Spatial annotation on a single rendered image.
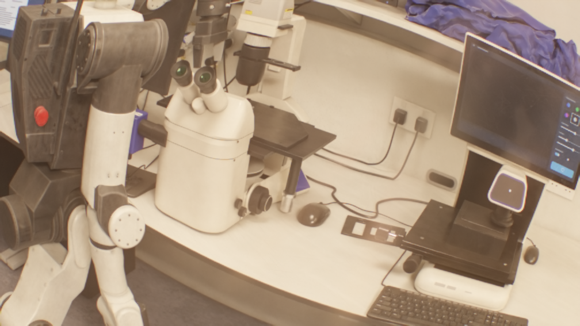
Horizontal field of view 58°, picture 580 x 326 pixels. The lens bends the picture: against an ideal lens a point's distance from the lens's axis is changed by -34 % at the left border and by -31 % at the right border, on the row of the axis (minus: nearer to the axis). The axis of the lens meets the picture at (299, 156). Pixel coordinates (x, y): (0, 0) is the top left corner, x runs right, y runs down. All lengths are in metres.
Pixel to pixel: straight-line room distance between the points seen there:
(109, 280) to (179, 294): 1.56
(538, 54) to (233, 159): 0.92
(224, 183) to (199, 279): 1.18
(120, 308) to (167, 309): 1.41
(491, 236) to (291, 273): 0.48
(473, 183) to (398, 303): 0.43
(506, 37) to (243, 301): 1.48
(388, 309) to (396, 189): 0.73
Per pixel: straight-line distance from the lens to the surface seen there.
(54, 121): 1.12
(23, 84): 1.07
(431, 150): 2.18
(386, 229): 1.55
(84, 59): 0.95
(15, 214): 1.17
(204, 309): 2.62
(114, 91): 0.97
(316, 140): 1.71
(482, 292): 1.53
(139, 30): 0.97
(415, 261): 1.50
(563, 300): 1.76
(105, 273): 1.13
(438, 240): 1.59
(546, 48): 1.85
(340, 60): 2.20
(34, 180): 1.20
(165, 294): 2.65
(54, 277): 1.29
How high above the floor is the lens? 1.51
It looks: 21 degrees down
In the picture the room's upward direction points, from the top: 13 degrees clockwise
